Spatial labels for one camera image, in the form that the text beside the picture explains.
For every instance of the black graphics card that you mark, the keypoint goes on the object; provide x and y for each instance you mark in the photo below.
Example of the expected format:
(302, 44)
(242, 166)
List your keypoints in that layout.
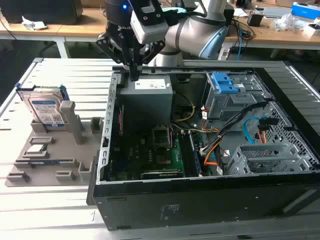
(160, 174)

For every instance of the grey power supply unit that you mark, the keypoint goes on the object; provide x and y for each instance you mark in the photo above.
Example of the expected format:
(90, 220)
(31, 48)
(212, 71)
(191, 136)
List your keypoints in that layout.
(145, 105)

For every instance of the grey metal disk bay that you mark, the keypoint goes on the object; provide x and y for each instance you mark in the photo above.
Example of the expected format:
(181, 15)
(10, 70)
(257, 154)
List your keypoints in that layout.
(262, 160)

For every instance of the flat silver box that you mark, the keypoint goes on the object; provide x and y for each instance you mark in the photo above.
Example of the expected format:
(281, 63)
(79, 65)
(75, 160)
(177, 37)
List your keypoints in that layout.
(277, 12)

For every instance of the grey metal drive cage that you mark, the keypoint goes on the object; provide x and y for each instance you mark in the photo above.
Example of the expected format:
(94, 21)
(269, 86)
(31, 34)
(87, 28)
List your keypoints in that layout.
(225, 105)

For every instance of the green motherboard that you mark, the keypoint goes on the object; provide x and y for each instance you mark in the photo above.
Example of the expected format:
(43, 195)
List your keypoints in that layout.
(140, 155)

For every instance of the small white box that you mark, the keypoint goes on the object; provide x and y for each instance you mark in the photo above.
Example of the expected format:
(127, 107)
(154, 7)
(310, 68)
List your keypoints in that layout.
(311, 30)

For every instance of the blue drive cage latch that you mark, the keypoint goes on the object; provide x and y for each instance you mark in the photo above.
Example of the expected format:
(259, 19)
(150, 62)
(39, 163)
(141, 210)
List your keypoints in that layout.
(222, 82)

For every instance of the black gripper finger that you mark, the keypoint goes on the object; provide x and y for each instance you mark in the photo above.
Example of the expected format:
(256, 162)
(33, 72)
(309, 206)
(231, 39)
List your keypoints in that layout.
(112, 48)
(153, 51)

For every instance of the brown cardboard box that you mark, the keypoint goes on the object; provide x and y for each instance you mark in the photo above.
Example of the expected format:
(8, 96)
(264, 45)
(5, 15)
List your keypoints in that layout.
(92, 3)

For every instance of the white power strip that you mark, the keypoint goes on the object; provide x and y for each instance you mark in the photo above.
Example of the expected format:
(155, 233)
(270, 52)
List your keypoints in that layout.
(223, 53)

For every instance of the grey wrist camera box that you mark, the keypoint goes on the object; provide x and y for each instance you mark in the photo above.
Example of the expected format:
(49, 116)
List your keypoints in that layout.
(150, 30)

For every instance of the clear plastic bag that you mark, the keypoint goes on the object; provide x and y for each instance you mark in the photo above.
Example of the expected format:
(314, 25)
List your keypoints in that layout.
(290, 22)

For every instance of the blue RAM stick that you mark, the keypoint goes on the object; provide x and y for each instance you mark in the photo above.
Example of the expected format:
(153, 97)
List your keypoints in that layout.
(43, 162)

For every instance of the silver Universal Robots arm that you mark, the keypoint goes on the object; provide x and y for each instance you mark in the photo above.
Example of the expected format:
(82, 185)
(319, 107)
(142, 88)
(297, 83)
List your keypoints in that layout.
(190, 32)

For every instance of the large black box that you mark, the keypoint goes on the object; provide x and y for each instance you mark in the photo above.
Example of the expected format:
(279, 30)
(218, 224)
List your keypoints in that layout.
(45, 12)

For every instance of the black speaker box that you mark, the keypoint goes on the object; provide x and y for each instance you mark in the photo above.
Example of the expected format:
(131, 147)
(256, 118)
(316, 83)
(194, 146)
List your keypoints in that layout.
(229, 17)

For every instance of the blue and white box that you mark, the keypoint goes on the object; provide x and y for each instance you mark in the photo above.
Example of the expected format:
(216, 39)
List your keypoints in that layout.
(306, 11)

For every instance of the hard disk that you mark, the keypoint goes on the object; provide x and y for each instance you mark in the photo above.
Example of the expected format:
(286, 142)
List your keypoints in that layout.
(46, 110)

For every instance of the crumpled white paper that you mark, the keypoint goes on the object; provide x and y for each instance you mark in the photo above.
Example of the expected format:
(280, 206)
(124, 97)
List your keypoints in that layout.
(32, 23)

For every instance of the silver CPU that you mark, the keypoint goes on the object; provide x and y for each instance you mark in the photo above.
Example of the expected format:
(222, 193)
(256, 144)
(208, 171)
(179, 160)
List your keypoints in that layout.
(35, 148)

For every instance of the blue RAM slot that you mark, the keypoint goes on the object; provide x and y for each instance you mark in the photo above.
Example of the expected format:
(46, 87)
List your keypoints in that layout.
(196, 157)

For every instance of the black RAM slot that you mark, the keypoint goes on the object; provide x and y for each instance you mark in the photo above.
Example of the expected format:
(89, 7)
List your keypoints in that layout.
(185, 155)

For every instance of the wooden desk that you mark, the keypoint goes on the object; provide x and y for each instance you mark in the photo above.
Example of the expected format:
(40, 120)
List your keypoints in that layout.
(265, 37)
(75, 30)

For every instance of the grey parts rack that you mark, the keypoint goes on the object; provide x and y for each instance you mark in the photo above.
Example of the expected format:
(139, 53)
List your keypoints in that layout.
(62, 155)

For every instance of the black open PC case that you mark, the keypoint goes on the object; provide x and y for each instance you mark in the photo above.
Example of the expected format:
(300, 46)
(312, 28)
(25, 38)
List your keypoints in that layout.
(200, 205)

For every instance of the CPU socket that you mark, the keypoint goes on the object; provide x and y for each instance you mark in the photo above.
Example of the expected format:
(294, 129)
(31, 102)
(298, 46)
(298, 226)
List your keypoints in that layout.
(163, 159)

